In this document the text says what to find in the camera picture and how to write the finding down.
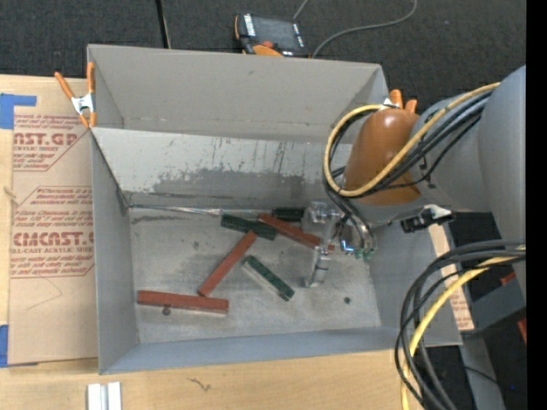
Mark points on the red-brown flat block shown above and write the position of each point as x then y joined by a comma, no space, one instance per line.
226,265
288,229
181,301

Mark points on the brown cardboard board red print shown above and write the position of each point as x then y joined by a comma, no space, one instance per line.
51,229

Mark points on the black cylinder on white bracket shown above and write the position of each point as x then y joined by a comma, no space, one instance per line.
421,221

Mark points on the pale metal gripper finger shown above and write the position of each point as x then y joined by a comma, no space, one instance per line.
318,214
318,269

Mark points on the grey metal bin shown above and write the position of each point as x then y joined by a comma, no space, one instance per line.
239,271

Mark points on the dark green flat block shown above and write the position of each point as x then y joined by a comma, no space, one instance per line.
269,277
288,214
248,226

